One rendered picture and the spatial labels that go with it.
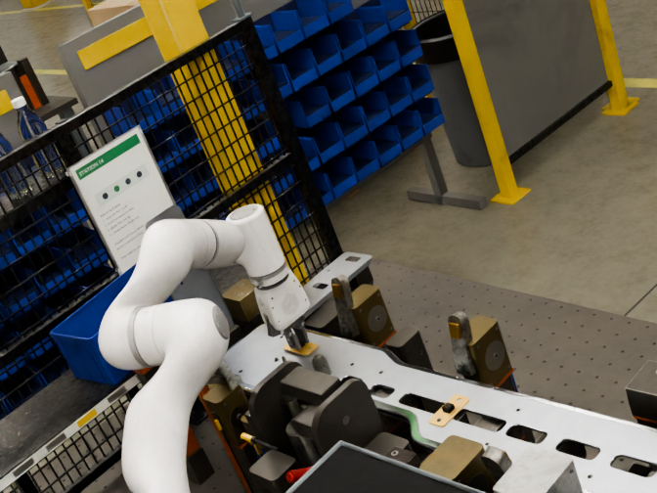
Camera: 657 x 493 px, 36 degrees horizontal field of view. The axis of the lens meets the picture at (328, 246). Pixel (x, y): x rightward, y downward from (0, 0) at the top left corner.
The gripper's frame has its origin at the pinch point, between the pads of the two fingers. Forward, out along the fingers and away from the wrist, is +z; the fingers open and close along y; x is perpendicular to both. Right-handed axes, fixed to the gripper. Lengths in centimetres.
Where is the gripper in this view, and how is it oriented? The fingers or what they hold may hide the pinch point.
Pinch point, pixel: (296, 337)
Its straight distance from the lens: 219.7
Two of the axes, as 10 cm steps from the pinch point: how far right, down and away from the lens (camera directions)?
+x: -6.7, -1.0, 7.4
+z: 3.3, 8.4, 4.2
